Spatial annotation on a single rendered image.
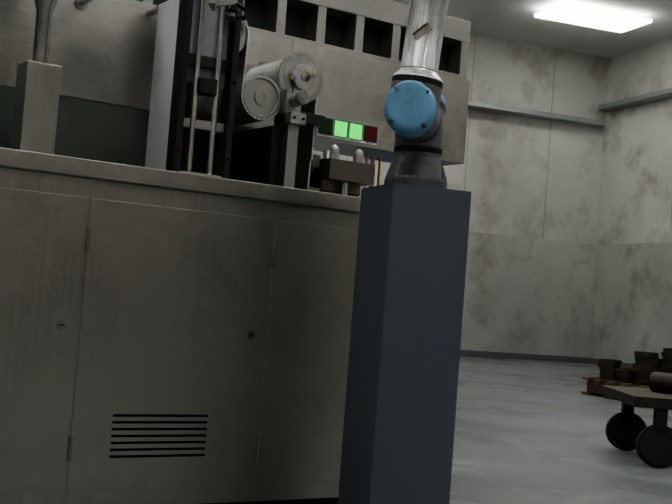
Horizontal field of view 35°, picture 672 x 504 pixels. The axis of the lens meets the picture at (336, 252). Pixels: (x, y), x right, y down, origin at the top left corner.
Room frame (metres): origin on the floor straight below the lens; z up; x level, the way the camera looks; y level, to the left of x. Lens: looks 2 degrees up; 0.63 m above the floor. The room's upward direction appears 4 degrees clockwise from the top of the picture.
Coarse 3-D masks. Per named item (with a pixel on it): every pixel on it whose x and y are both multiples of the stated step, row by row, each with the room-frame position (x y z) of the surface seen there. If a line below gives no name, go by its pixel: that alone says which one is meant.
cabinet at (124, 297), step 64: (0, 192) 2.37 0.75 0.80; (64, 192) 2.45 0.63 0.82; (128, 192) 2.53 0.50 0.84; (192, 192) 2.62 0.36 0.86; (0, 256) 2.38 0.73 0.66; (64, 256) 2.45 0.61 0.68; (128, 256) 2.54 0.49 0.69; (192, 256) 2.63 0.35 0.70; (256, 256) 2.73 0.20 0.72; (320, 256) 2.83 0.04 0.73; (0, 320) 2.38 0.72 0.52; (64, 320) 2.46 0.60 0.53; (128, 320) 2.55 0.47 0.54; (192, 320) 2.64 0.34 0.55; (256, 320) 2.73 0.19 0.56; (320, 320) 2.84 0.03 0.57; (0, 384) 2.39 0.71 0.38; (64, 384) 2.47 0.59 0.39; (128, 384) 2.55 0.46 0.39; (192, 384) 2.64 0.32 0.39; (256, 384) 2.74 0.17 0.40; (320, 384) 2.85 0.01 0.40; (0, 448) 2.40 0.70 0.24; (64, 448) 2.48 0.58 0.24; (128, 448) 2.56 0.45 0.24; (192, 448) 2.65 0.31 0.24; (256, 448) 2.75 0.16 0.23; (320, 448) 2.85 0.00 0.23
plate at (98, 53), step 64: (0, 0) 2.93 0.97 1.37; (64, 0) 3.03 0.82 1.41; (0, 64) 2.94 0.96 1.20; (64, 64) 3.04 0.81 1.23; (128, 64) 3.14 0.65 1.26; (320, 64) 3.50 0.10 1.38; (384, 64) 3.64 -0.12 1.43; (256, 128) 3.38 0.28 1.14; (384, 128) 3.65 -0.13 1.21; (448, 128) 3.80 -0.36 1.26
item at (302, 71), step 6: (300, 66) 3.05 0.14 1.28; (306, 66) 3.06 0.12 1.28; (294, 72) 3.04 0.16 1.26; (300, 72) 3.05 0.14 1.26; (306, 72) 3.07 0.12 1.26; (312, 72) 3.07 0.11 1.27; (300, 78) 3.06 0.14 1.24; (306, 78) 3.06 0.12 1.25; (312, 78) 3.07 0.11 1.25; (294, 84) 3.05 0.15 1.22; (300, 84) 3.05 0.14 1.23; (306, 84) 3.06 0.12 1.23; (312, 84) 3.07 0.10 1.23; (300, 90) 3.07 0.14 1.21
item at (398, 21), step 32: (128, 0) 3.14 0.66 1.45; (160, 0) 3.27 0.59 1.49; (256, 0) 3.45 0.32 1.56; (288, 0) 3.46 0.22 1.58; (320, 0) 3.49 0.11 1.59; (352, 0) 3.56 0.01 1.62; (384, 0) 3.63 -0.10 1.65; (256, 32) 3.37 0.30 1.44; (288, 32) 3.52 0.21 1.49; (320, 32) 3.50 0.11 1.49; (352, 32) 3.59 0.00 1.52; (384, 32) 3.70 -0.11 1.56; (448, 32) 3.79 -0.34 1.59; (448, 64) 3.88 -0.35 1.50
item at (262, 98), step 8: (248, 80) 2.99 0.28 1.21; (256, 80) 3.01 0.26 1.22; (264, 80) 3.02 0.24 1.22; (272, 80) 3.03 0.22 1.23; (248, 88) 2.99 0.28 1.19; (256, 88) 3.01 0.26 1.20; (264, 88) 3.02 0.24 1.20; (272, 88) 3.04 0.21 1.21; (248, 96) 3.00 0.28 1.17; (256, 96) 3.00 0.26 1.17; (264, 96) 3.02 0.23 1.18; (272, 96) 3.04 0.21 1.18; (280, 96) 3.04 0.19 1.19; (248, 104) 3.00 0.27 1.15; (256, 104) 3.01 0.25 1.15; (264, 104) 3.02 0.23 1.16; (272, 104) 3.04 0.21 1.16; (256, 112) 3.01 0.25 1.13; (264, 112) 3.03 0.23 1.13; (272, 112) 3.03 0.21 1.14
